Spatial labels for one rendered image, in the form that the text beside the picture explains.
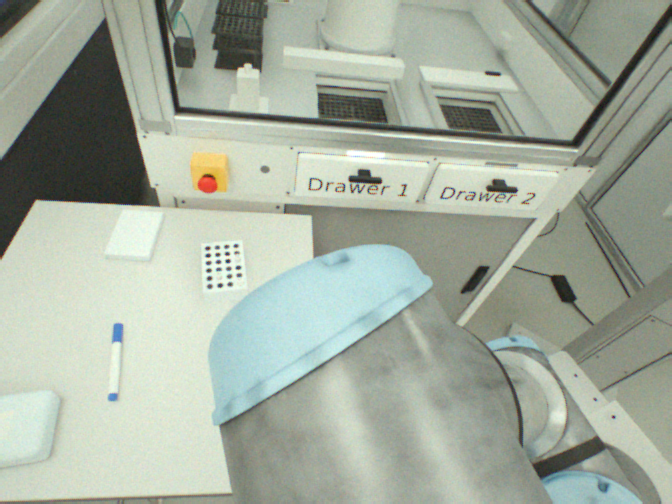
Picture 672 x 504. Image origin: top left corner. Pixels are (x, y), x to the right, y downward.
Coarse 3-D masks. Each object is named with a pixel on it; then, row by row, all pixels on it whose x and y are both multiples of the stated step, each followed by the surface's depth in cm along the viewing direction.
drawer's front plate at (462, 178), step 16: (448, 176) 90; (464, 176) 90; (480, 176) 90; (496, 176) 91; (512, 176) 91; (528, 176) 91; (544, 176) 91; (432, 192) 94; (448, 192) 94; (480, 192) 94; (496, 192) 95; (528, 192) 95; (544, 192) 95; (512, 208) 99; (528, 208) 99
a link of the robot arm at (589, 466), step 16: (576, 448) 43; (592, 448) 43; (544, 464) 43; (560, 464) 43; (576, 464) 42; (592, 464) 42; (608, 464) 43; (544, 480) 42; (560, 480) 41; (576, 480) 40; (592, 480) 40; (608, 480) 40; (624, 480) 42; (560, 496) 41; (576, 496) 40; (592, 496) 40; (608, 496) 39; (624, 496) 39; (640, 496) 44
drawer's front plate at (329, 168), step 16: (304, 160) 84; (320, 160) 85; (336, 160) 85; (352, 160) 86; (368, 160) 86; (384, 160) 87; (400, 160) 88; (304, 176) 88; (320, 176) 88; (336, 176) 88; (384, 176) 89; (400, 176) 89; (416, 176) 89; (304, 192) 92; (320, 192) 92; (336, 192) 92; (384, 192) 93; (400, 192) 93; (416, 192) 93
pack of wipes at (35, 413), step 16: (0, 400) 59; (16, 400) 59; (32, 400) 59; (48, 400) 60; (0, 416) 57; (16, 416) 58; (32, 416) 58; (48, 416) 59; (0, 432) 56; (16, 432) 56; (32, 432) 57; (48, 432) 58; (0, 448) 55; (16, 448) 55; (32, 448) 55; (48, 448) 58; (0, 464) 55; (16, 464) 56
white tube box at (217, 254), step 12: (240, 240) 84; (204, 252) 81; (216, 252) 82; (228, 252) 82; (240, 252) 82; (204, 264) 79; (216, 264) 80; (228, 264) 80; (240, 264) 80; (204, 276) 78; (228, 276) 79; (240, 276) 80; (204, 288) 76; (216, 288) 76; (228, 288) 76; (240, 288) 77; (204, 300) 77; (216, 300) 78; (228, 300) 79
